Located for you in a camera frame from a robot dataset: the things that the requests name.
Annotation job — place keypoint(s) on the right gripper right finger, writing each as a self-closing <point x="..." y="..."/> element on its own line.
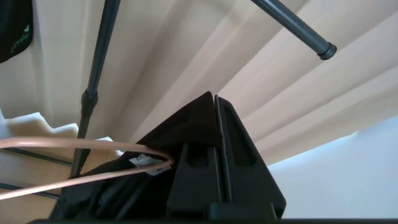
<point x="255" y="186"/>

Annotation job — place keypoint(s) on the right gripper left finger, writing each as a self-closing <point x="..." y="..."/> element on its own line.
<point x="192" y="186"/>

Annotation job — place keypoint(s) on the black garment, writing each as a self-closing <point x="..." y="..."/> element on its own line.
<point x="192" y="124"/>

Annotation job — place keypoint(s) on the pink clothes hanger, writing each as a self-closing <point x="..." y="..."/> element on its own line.
<point x="62" y="143"/>

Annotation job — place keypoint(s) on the black shorts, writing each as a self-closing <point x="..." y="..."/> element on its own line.
<point x="14" y="28"/>

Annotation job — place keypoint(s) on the black clothes rack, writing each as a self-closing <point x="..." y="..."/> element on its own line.
<point x="101" y="46"/>

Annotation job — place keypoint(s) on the beige curtain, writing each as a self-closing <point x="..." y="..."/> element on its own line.
<point x="186" y="46"/>

